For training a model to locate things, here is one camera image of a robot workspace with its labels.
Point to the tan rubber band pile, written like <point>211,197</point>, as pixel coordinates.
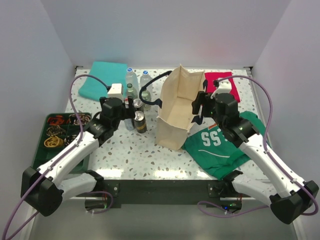
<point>55,130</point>

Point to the green glass bottle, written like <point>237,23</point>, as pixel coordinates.
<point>146,96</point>

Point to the red folded cloth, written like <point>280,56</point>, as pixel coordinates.
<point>211,76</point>

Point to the orange rubber band pile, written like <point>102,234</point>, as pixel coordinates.
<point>56,120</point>

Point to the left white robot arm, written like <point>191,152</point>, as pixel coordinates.
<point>41,187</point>

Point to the black white rubber band pile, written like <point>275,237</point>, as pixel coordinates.
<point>69,139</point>

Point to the silver can red tab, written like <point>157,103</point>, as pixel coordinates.
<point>127,104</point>

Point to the green jersey shirt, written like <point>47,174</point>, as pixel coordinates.
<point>214,156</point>

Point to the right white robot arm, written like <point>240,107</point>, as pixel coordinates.
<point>289,196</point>

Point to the beige canvas bag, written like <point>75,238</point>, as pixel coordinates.
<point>174,106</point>

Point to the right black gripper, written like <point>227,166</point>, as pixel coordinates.
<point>202,98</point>

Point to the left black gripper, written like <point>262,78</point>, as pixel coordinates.
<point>128,113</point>

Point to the brown rubber band pile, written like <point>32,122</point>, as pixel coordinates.
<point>83,119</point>

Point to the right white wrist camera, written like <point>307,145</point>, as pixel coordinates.
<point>221,87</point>

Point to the green compartment tray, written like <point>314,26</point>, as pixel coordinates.
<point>44,154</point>

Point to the yellow rubber band pile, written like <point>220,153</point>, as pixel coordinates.
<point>53,142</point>

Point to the clear water bottle blue cap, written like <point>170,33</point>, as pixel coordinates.
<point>131,77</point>

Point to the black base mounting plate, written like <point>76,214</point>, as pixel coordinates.
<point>162,192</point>

